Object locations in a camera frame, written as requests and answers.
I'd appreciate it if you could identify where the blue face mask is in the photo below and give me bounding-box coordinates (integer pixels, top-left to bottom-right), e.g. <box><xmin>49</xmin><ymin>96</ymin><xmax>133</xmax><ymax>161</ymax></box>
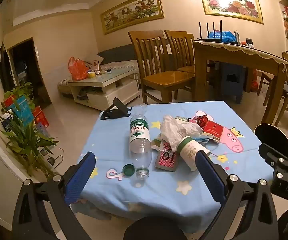
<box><xmin>196</xmin><ymin>134</ymin><xmax>220</xmax><ymax>147</ymax></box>

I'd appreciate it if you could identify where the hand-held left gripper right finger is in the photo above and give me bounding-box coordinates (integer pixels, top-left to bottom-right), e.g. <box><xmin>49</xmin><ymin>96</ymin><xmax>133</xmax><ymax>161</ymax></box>
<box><xmin>196</xmin><ymin>150</ymin><xmax>279</xmax><ymax>240</ymax></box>

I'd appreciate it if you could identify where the black router with antennas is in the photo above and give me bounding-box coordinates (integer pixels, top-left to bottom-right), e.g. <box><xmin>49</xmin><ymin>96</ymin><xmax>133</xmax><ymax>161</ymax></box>
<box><xmin>196</xmin><ymin>20</ymin><xmax>223</xmax><ymax>42</ymax></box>

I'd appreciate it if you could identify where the black charger with cable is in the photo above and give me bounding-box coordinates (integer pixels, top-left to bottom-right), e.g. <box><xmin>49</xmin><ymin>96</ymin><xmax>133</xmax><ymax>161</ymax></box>
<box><xmin>46</xmin><ymin>155</ymin><xmax>64</xmax><ymax>167</ymax></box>

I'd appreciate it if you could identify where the red candy wrapper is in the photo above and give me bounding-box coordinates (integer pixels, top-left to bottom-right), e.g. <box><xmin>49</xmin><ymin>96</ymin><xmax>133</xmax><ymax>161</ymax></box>
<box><xmin>189</xmin><ymin>114</ymin><xmax>208</xmax><ymax>128</ymax></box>

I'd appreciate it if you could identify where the black television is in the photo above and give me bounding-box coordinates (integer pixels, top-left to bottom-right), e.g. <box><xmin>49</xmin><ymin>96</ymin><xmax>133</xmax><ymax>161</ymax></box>
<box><xmin>0</xmin><ymin>42</ymin><xmax>16</xmax><ymax>93</ymax></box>

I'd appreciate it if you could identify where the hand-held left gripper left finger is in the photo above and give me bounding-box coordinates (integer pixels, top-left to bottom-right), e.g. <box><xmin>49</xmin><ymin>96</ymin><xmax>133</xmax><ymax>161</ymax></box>
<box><xmin>11</xmin><ymin>151</ymin><xmax>96</xmax><ymax>240</ymax></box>

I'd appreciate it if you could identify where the green bottle cap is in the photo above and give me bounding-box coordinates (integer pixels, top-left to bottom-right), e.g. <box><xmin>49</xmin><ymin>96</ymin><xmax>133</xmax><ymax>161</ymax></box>
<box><xmin>123</xmin><ymin>164</ymin><xmax>136</xmax><ymax>176</ymax></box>

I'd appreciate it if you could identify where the blue cardboard box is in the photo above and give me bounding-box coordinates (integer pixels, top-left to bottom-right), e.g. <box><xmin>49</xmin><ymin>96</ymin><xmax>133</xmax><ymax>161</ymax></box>
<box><xmin>11</xmin><ymin>97</ymin><xmax>35</xmax><ymax>125</ymax></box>

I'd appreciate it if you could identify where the blue plastic bag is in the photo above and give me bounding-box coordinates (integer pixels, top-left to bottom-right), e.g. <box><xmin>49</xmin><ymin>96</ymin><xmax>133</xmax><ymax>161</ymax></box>
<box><xmin>207</xmin><ymin>31</ymin><xmax>237</xmax><ymax>43</ymax></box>

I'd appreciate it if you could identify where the white plastic bag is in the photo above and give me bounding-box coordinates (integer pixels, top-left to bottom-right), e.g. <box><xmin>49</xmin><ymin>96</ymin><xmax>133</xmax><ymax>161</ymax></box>
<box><xmin>159</xmin><ymin>115</ymin><xmax>203</xmax><ymax>153</ymax></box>

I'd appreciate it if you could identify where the printed paper carton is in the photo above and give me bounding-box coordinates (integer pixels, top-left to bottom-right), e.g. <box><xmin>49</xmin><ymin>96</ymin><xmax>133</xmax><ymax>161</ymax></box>
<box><xmin>91</xmin><ymin>59</ymin><xmax>104</xmax><ymax>72</ymax></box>

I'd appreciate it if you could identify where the green long leaf plant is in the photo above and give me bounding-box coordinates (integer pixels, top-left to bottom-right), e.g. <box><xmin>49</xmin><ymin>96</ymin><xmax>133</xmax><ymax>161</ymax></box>
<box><xmin>0</xmin><ymin>100</ymin><xmax>64</xmax><ymax>178</ymax></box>

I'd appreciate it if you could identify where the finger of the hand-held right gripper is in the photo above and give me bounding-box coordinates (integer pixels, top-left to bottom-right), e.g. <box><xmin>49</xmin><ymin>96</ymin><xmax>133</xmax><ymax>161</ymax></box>
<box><xmin>258</xmin><ymin>142</ymin><xmax>288</xmax><ymax>173</ymax></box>

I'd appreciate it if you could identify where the wooden slat back chair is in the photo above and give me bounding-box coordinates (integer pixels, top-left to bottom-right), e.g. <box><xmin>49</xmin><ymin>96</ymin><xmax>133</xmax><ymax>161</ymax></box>
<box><xmin>164</xmin><ymin>29</ymin><xmax>217</xmax><ymax>100</ymax></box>
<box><xmin>257</xmin><ymin>51</ymin><xmax>288</xmax><ymax>105</ymax></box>
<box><xmin>128</xmin><ymin>30</ymin><xmax>197</xmax><ymax>105</ymax></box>

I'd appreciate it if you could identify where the blue plastic stool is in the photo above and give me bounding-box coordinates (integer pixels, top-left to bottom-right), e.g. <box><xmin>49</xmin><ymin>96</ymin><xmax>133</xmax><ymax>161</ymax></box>
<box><xmin>220</xmin><ymin>62</ymin><xmax>245</xmax><ymax>105</ymax></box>

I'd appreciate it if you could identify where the beige lace table cover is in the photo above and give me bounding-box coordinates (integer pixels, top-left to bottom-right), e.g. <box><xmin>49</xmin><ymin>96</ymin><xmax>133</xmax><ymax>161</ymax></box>
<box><xmin>192</xmin><ymin>39</ymin><xmax>288</xmax><ymax>67</ymax></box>

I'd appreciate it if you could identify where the blue cartoon print tablecloth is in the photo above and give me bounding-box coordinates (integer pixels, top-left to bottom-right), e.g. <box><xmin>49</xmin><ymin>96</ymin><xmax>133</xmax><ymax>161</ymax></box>
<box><xmin>77</xmin><ymin>101</ymin><xmax>275</xmax><ymax>234</ymax></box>

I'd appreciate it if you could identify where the red cigarette box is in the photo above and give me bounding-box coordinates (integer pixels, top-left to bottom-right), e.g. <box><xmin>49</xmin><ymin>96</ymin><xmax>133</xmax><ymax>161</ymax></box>
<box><xmin>202</xmin><ymin>120</ymin><xmax>225</xmax><ymax>140</ymax></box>

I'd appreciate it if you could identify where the pothos plant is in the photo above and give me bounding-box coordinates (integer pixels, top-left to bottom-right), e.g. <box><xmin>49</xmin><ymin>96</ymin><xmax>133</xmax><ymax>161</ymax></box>
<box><xmin>0</xmin><ymin>82</ymin><xmax>36</xmax><ymax>113</ymax></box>

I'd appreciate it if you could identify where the red cardboard box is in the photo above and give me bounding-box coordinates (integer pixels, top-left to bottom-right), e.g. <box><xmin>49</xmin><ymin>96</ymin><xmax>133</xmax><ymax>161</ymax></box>
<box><xmin>33</xmin><ymin>106</ymin><xmax>50</xmax><ymax>128</ymax></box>

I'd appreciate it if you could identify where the black phone stand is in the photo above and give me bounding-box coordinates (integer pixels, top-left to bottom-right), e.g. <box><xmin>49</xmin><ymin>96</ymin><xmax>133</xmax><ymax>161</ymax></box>
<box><xmin>100</xmin><ymin>97</ymin><xmax>132</xmax><ymax>121</ymax></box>

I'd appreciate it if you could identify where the dark grey sofa cushion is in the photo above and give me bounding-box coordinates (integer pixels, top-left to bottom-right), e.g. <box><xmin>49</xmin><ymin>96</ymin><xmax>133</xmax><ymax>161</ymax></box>
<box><xmin>97</xmin><ymin>44</ymin><xmax>137</xmax><ymax>65</ymax></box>

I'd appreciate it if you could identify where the white coffee table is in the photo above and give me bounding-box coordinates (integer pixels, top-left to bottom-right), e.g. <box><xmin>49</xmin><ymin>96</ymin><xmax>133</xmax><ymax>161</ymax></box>
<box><xmin>68</xmin><ymin>68</ymin><xmax>142</xmax><ymax>111</ymax></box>

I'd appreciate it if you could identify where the orange plastic bag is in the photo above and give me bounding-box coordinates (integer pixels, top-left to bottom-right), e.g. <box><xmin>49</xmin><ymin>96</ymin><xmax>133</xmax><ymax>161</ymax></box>
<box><xmin>68</xmin><ymin>56</ymin><xmax>89</xmax><ymax>81</ymax></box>

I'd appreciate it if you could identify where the clear plastic bottle green label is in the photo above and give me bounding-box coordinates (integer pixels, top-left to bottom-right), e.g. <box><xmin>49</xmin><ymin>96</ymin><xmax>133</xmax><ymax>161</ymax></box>
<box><xmin>129</xmin><ymin>114</ymin><xmax>152</xmax><ymax>181</ymax></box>

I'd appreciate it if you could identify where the red plastic bag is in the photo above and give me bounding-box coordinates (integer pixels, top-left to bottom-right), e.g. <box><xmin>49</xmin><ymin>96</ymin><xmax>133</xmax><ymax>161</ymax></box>
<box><xmin>249</xmin><ymin>69</ymin><xmax>260</xmax><ymax>93</ymax></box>

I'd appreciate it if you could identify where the framed horse painting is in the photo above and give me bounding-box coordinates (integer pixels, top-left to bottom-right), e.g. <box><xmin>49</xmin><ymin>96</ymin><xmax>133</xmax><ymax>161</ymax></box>
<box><xmin>100</xmin><ymin>0</ymin><xmax>165</xmax><ymax>35</ymax></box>

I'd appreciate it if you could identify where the wooden dining table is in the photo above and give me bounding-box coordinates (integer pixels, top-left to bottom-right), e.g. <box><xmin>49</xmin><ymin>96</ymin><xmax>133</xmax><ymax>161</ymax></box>
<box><xmin>192</xmin><ymin>40</ymin><xmax>288</xmax><ymax>125</ymax></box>

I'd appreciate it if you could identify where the framed flower painting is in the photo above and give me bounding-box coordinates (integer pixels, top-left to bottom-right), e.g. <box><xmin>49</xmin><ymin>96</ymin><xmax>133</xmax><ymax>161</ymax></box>
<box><xmin>198</xmin><ymin>0</ymin><xmax>264</xmax><ymax>25</ymax></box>

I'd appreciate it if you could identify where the red playing card pack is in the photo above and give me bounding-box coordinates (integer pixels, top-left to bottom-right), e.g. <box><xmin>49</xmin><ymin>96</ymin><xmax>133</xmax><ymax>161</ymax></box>
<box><xmin>154</xmin><ymin>141</ymin><xmax>182</xmax><ymax>172</ymax></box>

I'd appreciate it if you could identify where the white paper cup green rim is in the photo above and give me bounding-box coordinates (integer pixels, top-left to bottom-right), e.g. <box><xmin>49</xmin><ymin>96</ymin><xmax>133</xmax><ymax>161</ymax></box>
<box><xmin>177</xmin><ymin>136</ymin><xmax>211</xmax><ymax>172</ymax></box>

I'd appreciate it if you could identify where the black round disc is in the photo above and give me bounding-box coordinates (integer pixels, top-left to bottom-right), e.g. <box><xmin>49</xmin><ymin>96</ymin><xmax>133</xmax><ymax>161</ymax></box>
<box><xmin>254</xmin><ymin>123</ymin><xmax>288</xmax><ymax>163</ymax></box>

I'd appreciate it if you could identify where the white green paper packet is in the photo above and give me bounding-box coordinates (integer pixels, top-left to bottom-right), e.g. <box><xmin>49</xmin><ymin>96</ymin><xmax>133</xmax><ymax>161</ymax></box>
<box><xmin>151</xmin><ymin>133</ymin><xmax>163</xmax><ymax>152</ymax></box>

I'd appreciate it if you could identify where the black round bin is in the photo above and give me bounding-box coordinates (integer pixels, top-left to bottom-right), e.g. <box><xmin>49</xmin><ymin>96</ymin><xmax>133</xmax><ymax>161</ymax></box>
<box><xmin>123</xmin><ymin>216</ymin><xmax>190</xmax><ymax>240</ymax></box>

